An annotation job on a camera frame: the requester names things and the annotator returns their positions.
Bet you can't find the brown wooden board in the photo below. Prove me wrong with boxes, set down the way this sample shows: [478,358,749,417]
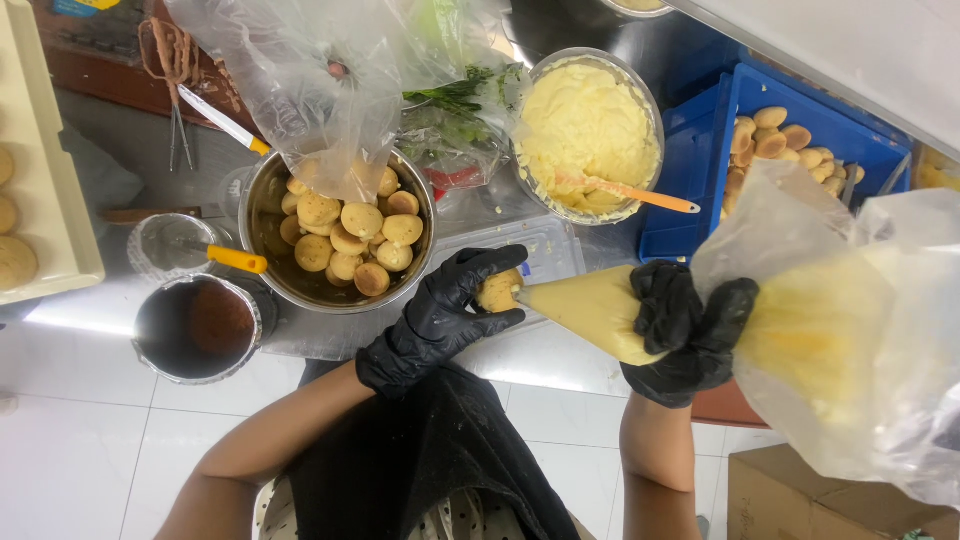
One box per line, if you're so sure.
[33,0,261,138]

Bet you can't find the stainless steel shelf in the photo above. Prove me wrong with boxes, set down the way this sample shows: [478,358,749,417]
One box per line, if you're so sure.
[663,0,960,163]

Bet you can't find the white-handled palette knife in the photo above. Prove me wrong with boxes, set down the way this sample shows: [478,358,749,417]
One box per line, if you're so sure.
[176,83,273,158]

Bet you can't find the cardboard box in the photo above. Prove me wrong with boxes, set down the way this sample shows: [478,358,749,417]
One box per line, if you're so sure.
[726,443,960,540]

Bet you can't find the clear cream-filled piping bag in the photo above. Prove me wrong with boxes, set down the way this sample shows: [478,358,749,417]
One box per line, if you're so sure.
[516,159,960,511]

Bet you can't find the large steel mixing bowl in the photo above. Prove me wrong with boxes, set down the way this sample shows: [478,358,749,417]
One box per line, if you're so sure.
[238,146,438,315]

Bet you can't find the black apron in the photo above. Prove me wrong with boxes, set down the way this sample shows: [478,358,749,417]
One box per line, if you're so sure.
[283,359,583,540]

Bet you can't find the plastic bag of greens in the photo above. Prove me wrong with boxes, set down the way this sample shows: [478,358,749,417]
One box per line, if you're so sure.
[393,0,535,198]

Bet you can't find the heap of puffs in crate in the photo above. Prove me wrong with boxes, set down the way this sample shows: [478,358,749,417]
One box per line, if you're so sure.
[720,105,867,223]

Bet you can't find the steel bowl of cream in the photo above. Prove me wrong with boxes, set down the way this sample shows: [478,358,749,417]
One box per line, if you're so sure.
[511,47,667,227]

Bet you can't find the yellow-handled tool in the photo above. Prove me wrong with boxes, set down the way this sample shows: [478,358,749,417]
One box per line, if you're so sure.
[168,237,270,276]

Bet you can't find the small clear plastic container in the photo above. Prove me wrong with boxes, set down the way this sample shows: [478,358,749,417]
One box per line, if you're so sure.
[126,213,236,285]

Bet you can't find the person's right hand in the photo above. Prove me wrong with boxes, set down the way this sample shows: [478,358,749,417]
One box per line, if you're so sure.
[621,260,760,411]

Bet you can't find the cream-coloured plastic tray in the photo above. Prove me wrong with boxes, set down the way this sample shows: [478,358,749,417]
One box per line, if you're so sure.
[0,0,107,307]

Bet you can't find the white dotted garment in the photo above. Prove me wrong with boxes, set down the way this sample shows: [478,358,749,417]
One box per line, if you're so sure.
[253,475,528,540]

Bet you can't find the clear empty plastic bag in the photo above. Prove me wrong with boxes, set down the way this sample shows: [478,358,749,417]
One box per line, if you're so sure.
[165,0,408,205]

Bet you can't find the golden cream puff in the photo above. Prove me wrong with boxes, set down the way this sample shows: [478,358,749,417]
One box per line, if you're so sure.
[475,267,526,315]

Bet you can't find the wooden-handled tool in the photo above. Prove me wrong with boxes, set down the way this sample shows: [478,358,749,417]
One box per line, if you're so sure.
[100,205,205,227]

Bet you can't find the steel cup with brown powder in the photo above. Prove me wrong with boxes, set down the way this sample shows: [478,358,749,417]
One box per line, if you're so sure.
[131,273,265,387]

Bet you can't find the person's left hand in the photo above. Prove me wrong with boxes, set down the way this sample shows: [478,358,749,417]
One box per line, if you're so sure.
[355,243,531,399]

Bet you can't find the pile of baked puffs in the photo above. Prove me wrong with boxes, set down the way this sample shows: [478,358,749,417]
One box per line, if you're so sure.
[279,161,426,299]

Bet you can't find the orange-handled spatula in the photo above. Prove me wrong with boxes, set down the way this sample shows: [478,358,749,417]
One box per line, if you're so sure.
[553,168,703,216]

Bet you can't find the blue plastic crate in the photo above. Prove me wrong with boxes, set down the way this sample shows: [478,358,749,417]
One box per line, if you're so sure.
[638,62,915,266]

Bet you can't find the chocolate-coated whisk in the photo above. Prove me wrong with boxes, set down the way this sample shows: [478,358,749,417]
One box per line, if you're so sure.
[138,16,201,174]

